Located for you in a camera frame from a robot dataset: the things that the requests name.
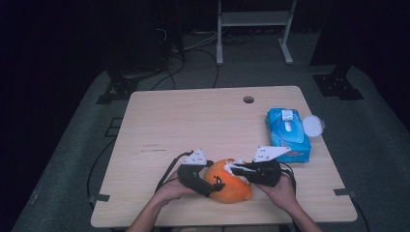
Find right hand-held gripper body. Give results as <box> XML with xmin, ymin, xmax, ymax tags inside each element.
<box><xmin>247</xmin><ymin>145</ymin><xmax>292</xmax><ymax>189</ymax></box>

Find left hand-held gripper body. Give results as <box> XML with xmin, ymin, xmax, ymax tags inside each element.
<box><xmin>176</xmin><ymin>147</ymin><xmax>216</xmax><ymax>198</ymax></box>

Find orange plush toy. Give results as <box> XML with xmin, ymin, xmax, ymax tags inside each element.
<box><xmin>202</xmin><ymin>158</ymin><xmax>253</xmax><ymax>205</ymax></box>

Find white wet wipe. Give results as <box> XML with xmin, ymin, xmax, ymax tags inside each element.
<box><xmin>223</xmin><ymin>157</ymin><xmax>256</xmax><ymax>186</ymax></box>

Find blue wet wipe pack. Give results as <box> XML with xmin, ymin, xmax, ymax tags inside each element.
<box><xmin>264</xmin><ymin>107</ymin><xmax>327</xmax><ymax>164</ymax></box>

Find person's right hand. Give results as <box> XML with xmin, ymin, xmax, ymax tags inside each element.
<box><xmin>255</xmin><ymin>173</ymin><xmax>300</xmax><ymax>211</ymax></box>

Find person's left hand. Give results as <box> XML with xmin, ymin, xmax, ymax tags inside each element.
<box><xmin>154</xmin><ymin>168</ymin><xmax>198</xmax><ymax>208</ymax></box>

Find grey tape strip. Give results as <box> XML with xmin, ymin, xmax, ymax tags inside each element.
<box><xmin>88</xmin><ymin>192</ymin><xmax>111</xmax><ymax>204</ymax></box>
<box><xmin>333</xmin><ymin>188</ymin><xmax>358</xmax><ymax>198</ymax></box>

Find black stand base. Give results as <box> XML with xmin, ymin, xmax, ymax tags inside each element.
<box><xmin>311</xmin><ymin>65</ymin><xmax>366</xmax><ymax>102</ymax></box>
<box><xmin>95</xmin><ymin>72</ymin><xmax>140</xmax><ymax>105</ymax></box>

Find right hand-held gripper cable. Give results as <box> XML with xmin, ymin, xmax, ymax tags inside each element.
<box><xmin>279</xmin><ymin>161</ymin><xmax>298</xmax><ymax>195</ymax></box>

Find hand-held gripper cable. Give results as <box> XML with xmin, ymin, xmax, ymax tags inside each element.
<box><xmin>279</xmin><ymin>161</ymin><xmax>298</xmax><ymax>195</ymax></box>
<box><xmin>154</xmin><ymin>150</ymin><xmax>195</xmax><ymax>195</ymax></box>

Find left hand-held gripper cable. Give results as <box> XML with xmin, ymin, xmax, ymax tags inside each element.
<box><xmin>154</xmin><ymin>150</ymin><xmax>195</xmax><ymax>195</ymax></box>

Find black floor cable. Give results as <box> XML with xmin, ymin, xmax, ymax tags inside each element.
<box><xmin>150</xmin><ymin>47</ymin><xmax>220</xmax><ymax>92</ymax></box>

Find black cable beside table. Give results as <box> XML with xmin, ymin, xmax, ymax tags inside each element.
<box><xmin>85</xmin><ymin>137</ymin><xmax>118</xmax><ymax>208</ymax></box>

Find white floor cables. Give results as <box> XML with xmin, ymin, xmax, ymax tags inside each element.
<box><xmin>184</xmin><ymin>29</ymin><xmax>220</xmax><ymax>52</ymax></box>

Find white metal stand frame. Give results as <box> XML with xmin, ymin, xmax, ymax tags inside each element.
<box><xmin>216</xmin><ymin>0</ymin><xmax>299</xmax><ymax>67</ymax></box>

